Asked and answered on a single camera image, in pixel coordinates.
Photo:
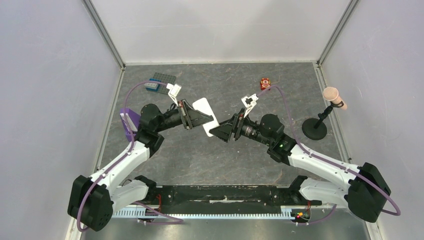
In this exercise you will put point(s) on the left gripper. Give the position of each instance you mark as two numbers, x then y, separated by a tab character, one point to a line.
190	117

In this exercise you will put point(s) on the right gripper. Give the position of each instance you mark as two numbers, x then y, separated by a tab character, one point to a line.
235	127

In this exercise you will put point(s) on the white remote control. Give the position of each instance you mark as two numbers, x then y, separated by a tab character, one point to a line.
203	106

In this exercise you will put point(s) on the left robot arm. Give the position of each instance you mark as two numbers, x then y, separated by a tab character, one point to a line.
94	199

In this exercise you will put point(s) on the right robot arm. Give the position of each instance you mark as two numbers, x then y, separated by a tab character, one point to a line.
360	188

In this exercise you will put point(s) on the grey lego baseplate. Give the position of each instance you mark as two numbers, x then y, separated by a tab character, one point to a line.
163	78

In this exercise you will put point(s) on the blue lego brick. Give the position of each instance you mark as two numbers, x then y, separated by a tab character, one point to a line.
152	85

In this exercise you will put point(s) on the purple stand with white device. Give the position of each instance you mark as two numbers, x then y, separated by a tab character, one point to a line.
130	121

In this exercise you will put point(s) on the red toy block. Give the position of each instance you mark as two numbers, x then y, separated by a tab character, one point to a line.
265	83

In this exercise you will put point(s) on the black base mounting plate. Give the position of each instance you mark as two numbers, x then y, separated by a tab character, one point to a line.
223	199

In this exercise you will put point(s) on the pink microphone on black stand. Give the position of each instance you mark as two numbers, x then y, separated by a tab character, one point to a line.
315	128

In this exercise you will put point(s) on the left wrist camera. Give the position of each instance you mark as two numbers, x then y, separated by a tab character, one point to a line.
173	91

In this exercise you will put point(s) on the white slotted cable duct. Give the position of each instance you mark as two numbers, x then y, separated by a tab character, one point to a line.
138	212

